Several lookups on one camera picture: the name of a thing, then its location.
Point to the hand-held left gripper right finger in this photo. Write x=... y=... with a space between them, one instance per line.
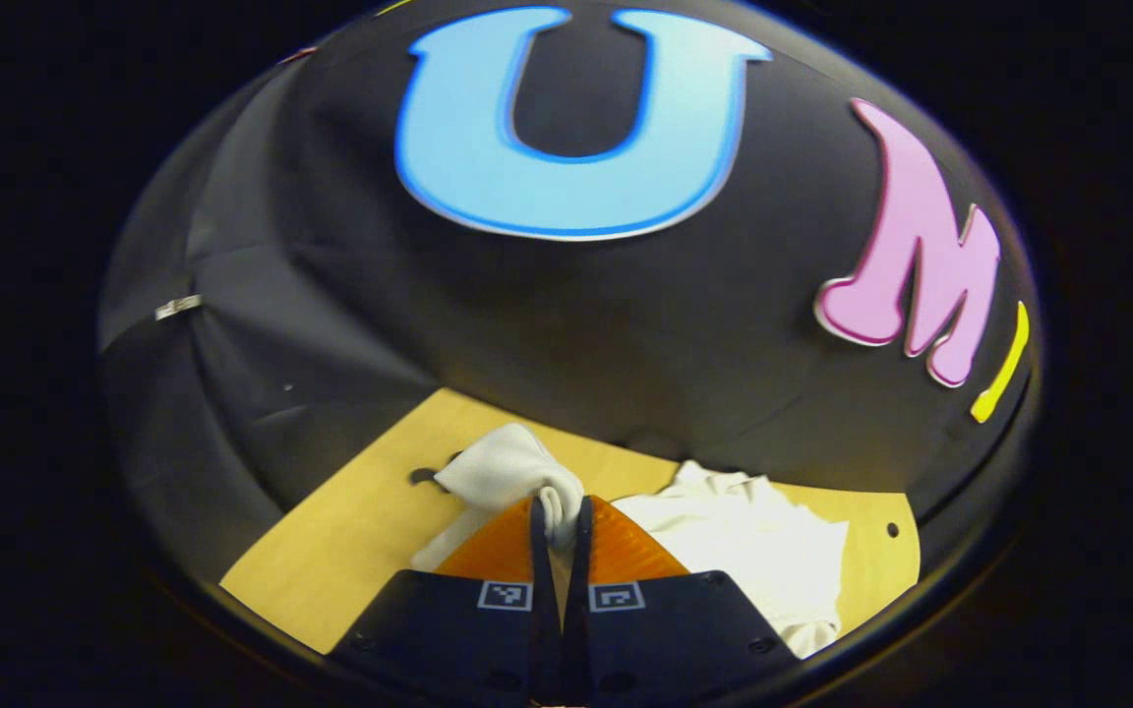
x=576 y=610

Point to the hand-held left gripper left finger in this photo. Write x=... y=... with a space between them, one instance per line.
x=542 y=610

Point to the white garment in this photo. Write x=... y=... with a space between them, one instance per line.
x=753 y=551

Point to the black backdrop cloth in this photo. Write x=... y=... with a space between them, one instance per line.
x=566 y=315

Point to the small metal clip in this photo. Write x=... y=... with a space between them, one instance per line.
x=178 y=307

